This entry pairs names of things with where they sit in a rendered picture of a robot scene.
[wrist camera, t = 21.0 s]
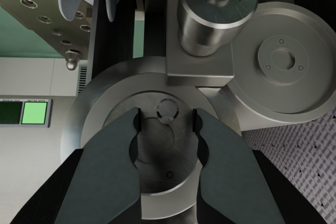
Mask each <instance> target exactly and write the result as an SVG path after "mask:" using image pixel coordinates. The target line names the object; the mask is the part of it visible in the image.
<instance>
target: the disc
mask: <svg viewBox="0 0 336 224"><path fill-rule="evenodd" d="M142 73H164V74H166V57H163V56H143V57H136V58H132V59H128V60H125V61H122V62H119V63H117V64H115V65H113V66H111V67H109V68H107V69H106V70H104V71H103V72H101V73H100V74H98V75H97V76H96V77H95V78H93V79H92V80H91V81H90V82H89V83H88V84H87V85H86V86H85V87H84V89H83V90H82V91H81V92H80V93H79V95H78V96H77V98H76V99H75V101H74V102H73V104H72V106H71V108H70V110H69V112H68V115H67V117H66V120H65V123H64V126H63V130H62V136H61V144H60V158H61V164H62V163H63V162H64V161H65V160H66V159H67V158H68V156H69V155H70V154H71V153H72V152H73V151H74V150H75V149H80V139H81V132H82V128H83V125H84V122H85V119H86V117H87V114H88V112H89V110H90V109H91V107H92V105H93V104H94V103H95V101H96V100H97V99H98V98H99V96H100V95H101V94H102V93H103V92H104V91H105V90H107V89H108V88H109V87H111V86H112V85H113V84H115V83H117V82H118V81H120V80H122V79H125V78H127V77H130V76H133V75H137V74H142ZM195 87H196V88H198V89H199V90H200V91H201V92H202V93H203V94H204V95H205V96H206V97H207V99H208V100H209V101H210V103H211V104H212V106H213V107H214V109H215V111H216V113H217V115H218V118H219V120H220V121H221V122H223V123H224V124H225V125H227V126H228V127H230V128H231V129H232V130H234V131H235V132H236V133H237V134H239V135H240V136H242V134H241V128H240V124H239V120H238V117H237V115H236V112H235V110H234V107H233V105H232V104H231V102H230V100H229V98H228V97H227V95H226V94H225V92H224V91H223V90H222V89H221V87H220V86H195ZM140 224H198V221H197V203H196V204H194V205H193V206H191V207H190V208H188V209H187V210H185V211H183V212H181V213H179V214H176V215H173V216H170V217H166V218H161V219H141V223H140Z"/></svg>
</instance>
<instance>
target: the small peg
mask: <svg viewBox="0 0 336 224"><path fill-rule="evenodd" d="M156 113H157V118H158V120H159V121H160V122H161V123H162V124H164V125H169V124H171V123H173V122H174V121H175V119H176V118H177V116H178V114H179V106H178V104H177V102H175V101H174V100H173V99H170V98H165V99H163V100H161V101H160V102H159V103H158V104H157V107H156Z"/></svg>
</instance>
